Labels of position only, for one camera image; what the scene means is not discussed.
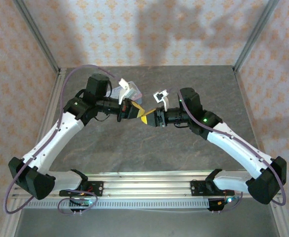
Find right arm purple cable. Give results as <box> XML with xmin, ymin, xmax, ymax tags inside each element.
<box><xmin>167</xmin><ymin>88</ymin><xmax>288</xmax><ymax>213</ymax></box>

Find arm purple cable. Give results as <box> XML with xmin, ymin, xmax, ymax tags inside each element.
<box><xmin>167</xmin><ymin>88</ymin><xmax>288</xmax><ymax>213</ymax></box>
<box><xmin>5</xmin><ymin>64</ymin><xmax>122</xmax><ymax>215</ymax></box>

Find small lit circuit board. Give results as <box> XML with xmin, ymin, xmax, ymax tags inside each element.
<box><xmin>69</xmin><ymin>197</ymin><xmax>97</xmax><ymax>207</ymax></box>
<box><xmin>217</xmin><ymin>196</ymin><xmax>241</xmax><ymax>207</ymax></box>

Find aluminium table side rail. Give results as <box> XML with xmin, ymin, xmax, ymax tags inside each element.
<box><xmin>0</xmin><ymin>69</ymin><xmax>67</xmax><ymax>237</ymax></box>
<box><xmin>234</xmin><ymin>70</ymin><xmax>289</xmax><ymax>237</ymax></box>

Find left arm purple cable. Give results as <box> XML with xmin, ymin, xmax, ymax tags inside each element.
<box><xmin>5</xmin><ymin>64</ymin><xmax>122</xmax><ymax>215</ymax></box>

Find aluminium frame post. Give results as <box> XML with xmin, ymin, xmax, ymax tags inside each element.
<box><xmin>234</xmin><ymin>0</ymin><xmax>281</xmax><ymax>72</ymax></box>
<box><xmin>12</xmin><ymin>0</ymin><xmax>62</xmax><ymax>74</ymax></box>

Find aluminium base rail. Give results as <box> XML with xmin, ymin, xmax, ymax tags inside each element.
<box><xmin>10</xmin><ymin>170</ymin><xmax>283</xmax><ymax>199</ymax></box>

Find white slotted cable tray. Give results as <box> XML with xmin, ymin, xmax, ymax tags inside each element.
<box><xmin>27</xmin><ymin>199</ymin><xmax>210</xmax><ymax>210</ymax></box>

